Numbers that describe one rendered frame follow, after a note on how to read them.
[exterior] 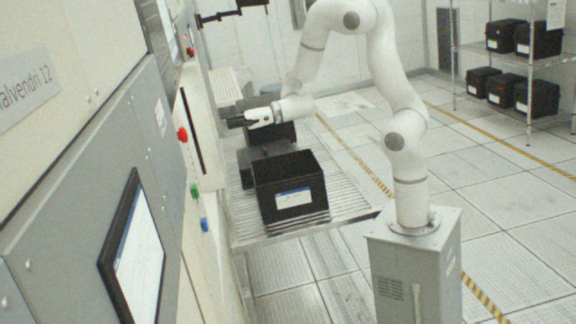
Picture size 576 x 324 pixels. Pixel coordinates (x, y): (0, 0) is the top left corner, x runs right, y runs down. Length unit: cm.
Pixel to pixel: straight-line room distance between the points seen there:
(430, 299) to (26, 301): 151
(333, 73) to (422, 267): 479
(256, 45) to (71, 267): 564
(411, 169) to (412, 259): 32
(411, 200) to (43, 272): 137
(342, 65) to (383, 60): 478
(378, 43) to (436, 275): 79
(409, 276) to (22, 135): 146
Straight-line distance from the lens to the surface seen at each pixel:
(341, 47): 616
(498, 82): 449
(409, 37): 650
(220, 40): 587
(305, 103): 165
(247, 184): 211
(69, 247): 34
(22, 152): 33
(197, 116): 180
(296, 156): 197
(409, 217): 160
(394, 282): 171
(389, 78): 143
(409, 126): 142
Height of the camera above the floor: 166
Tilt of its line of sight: 22 degrees down
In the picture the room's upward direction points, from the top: 11 degrees counter-clockwise
